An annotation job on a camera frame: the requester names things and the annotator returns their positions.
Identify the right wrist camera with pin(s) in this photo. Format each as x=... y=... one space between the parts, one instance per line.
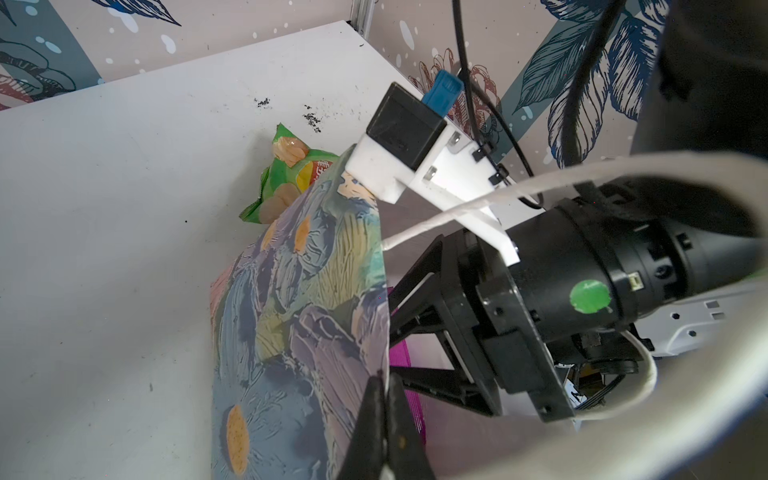
x=407 y=145

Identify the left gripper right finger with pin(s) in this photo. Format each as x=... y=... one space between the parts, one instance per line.
x=405 y=456

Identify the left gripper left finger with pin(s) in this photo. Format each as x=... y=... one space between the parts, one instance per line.
x=366 y=454

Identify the green chips bag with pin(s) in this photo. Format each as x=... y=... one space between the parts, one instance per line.
x=295 y=167

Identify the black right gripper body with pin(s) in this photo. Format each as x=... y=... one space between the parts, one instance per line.
x=495 y=344

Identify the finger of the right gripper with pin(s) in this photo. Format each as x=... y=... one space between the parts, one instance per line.
x=419 y=302
x=451 y=387

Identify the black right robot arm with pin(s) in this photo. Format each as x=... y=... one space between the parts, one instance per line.
x=559 y=325

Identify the floral paper gift bag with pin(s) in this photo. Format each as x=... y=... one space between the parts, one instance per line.
x=301 y=323

